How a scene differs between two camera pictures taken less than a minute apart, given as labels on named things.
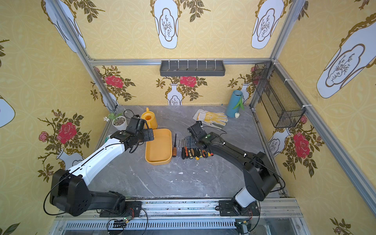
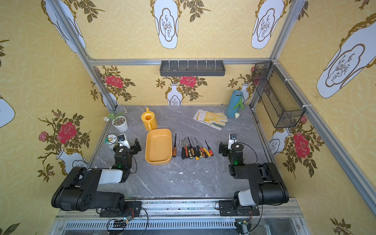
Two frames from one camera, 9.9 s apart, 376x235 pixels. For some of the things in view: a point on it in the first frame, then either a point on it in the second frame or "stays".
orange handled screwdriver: x=186 y=150 stays
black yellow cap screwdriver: x=197 y=153 stays
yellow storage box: x=159 y=151 stays
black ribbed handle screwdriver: x=183 y=152 stays
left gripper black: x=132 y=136 to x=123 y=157
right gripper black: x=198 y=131 to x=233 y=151
